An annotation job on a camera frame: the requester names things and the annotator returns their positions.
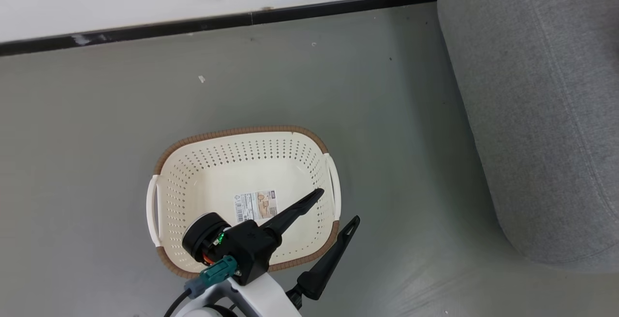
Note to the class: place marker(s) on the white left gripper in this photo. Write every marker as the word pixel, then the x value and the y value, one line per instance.
pixel 263 302

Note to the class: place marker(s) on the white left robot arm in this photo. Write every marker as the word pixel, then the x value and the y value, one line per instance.
pixel 200 313

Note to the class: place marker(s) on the cream perforated plastic laundry basket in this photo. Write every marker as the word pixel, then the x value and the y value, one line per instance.
pixel 217 181

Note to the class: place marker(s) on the paper product label sticker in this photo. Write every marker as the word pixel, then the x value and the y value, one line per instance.
pixel 254 206

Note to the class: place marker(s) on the black cylindrical motor housing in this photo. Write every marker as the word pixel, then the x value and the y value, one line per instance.
pixel 203 237

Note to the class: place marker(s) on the grey fabric sofa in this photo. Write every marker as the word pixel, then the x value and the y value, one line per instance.
pixel 532 114

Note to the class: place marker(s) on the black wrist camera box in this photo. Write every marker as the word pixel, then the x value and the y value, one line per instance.
pixel 249 249

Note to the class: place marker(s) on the black wall baseboard strip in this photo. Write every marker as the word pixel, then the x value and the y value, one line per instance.
pixel 193 24

